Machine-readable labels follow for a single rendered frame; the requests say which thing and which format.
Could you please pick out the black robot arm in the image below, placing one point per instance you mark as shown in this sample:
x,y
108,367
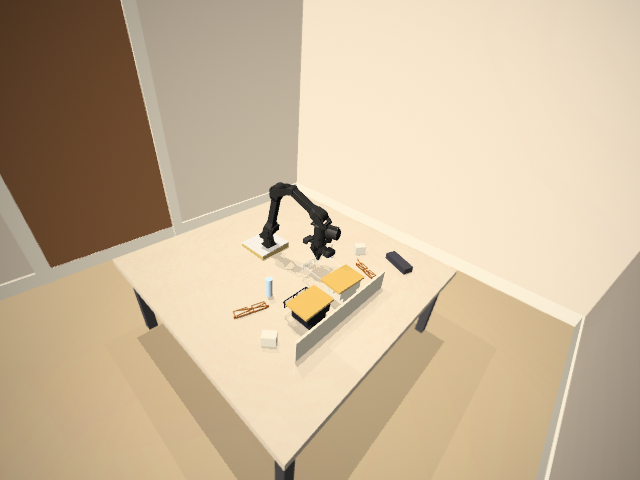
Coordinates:
x,y
317,214

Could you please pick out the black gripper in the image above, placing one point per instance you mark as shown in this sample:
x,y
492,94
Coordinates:
x,y
317,246

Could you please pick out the beige long flat panel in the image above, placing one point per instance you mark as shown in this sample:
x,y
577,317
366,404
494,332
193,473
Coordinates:
x,y
320,330

